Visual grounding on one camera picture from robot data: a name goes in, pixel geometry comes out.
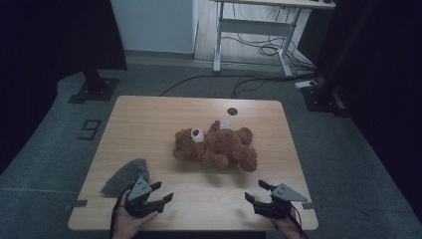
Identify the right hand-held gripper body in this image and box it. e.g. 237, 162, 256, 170
253, 181, 309, 220

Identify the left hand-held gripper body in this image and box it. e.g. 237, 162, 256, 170
123, 175, 166, 219

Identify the grey fluffy cloth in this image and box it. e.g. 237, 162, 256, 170
100, 157, 151, 199

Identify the brown teddy bear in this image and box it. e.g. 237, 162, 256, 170
171, 119, 259, 173

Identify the person's left hand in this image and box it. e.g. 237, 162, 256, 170
111, 189, 160, 239

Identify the person's right hand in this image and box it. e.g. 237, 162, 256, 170
271, 212, 305, 239

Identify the grey tape strip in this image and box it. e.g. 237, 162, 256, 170
64, 198, 89, 212
302, 201, 323, 211

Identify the black stand base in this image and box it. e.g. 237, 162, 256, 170
67, 68, 120, 103
301, 78, 351, 118

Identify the white power strip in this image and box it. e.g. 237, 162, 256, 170
294, 79, 318, 90

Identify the black curtain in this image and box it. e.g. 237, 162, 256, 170
297, 0, 422, 220
0, 0, 128, 173

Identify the right hand-held gripper cable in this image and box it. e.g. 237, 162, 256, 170
281, 200, 311, 239

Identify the hand-held gripper cable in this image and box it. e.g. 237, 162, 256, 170
281, 200, 311, 239
108, 189, 130, 239

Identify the left hand-held gripper cable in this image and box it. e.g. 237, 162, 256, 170
108, 189, 130, 239

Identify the long black floor cable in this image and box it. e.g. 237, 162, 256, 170
157, 73, 319, 99

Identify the tangle of black cables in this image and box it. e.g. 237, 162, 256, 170
221, 32, 317, 73

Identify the white desk frame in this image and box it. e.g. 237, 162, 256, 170
211, 0, 336, 79

